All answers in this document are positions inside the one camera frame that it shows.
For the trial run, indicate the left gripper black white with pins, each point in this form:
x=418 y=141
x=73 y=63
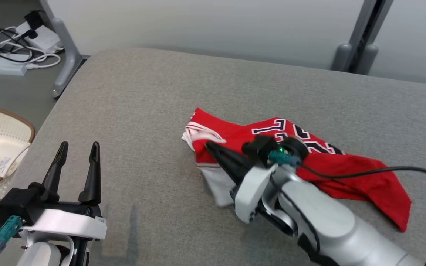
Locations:
x=68 y=225

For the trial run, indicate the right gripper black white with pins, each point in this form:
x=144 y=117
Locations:
x=250 y=192

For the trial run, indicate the red jersey with number print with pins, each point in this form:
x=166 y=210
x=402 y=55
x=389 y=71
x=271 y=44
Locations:
x=364 y=173

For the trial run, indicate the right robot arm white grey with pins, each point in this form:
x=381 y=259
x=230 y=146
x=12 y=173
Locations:
x=327 y=225

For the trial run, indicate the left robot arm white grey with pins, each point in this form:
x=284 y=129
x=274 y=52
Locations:
x=43 y=255

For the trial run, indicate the grey table leg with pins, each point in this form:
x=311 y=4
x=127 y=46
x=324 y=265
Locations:
x=67 y=48

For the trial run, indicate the white power strip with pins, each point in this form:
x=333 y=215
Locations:
x=2 y=67
x=46 y=38

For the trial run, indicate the black plug adapter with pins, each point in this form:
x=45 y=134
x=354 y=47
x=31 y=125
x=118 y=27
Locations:
x=33 y=20

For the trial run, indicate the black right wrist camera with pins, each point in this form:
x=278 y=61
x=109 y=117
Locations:
x=261 y=146

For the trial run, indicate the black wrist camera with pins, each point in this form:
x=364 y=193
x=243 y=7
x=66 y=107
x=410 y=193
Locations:
x=17 y=205
x=261 y=146

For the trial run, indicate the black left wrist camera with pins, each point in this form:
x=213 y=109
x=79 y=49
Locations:
x=17 y=205

